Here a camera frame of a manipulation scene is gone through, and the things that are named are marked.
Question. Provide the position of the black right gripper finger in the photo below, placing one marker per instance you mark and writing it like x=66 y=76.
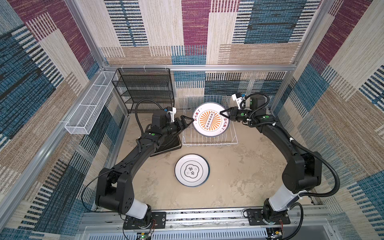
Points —
x=229 y=117
x=227 y=111

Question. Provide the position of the white round plate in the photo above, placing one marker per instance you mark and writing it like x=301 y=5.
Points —
x=208 y=121
x=192 y=170

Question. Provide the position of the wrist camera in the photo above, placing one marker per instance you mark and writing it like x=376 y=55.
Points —
x=171 y=111
x=240 y=100

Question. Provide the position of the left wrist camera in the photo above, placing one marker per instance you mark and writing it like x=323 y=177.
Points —
x=171 y=111

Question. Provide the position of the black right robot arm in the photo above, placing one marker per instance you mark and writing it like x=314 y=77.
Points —
x=302 y=172

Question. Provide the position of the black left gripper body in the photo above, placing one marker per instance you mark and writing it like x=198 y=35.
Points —
x=173 y=129

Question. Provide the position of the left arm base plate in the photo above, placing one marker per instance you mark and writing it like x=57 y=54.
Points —
x=144 y=220

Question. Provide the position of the aluminium front rail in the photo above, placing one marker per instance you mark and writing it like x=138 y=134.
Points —
x=211 y=224

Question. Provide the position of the black mesh shelf rack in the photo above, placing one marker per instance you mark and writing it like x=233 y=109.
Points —
x=135 y=85

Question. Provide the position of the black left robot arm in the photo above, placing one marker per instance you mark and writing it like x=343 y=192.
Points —
x=115 y=190

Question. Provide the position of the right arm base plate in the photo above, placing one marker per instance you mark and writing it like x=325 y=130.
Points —
x=260 y=217

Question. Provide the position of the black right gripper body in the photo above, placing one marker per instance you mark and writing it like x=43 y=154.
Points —
x=238 y=115

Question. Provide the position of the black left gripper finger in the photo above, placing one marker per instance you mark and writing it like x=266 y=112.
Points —
x=186 y=118
x=186 y=123

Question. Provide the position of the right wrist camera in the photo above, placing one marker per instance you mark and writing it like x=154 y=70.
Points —
x=240 y=100

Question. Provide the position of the white wire wall basket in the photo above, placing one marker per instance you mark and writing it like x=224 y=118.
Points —
x=87 y=112

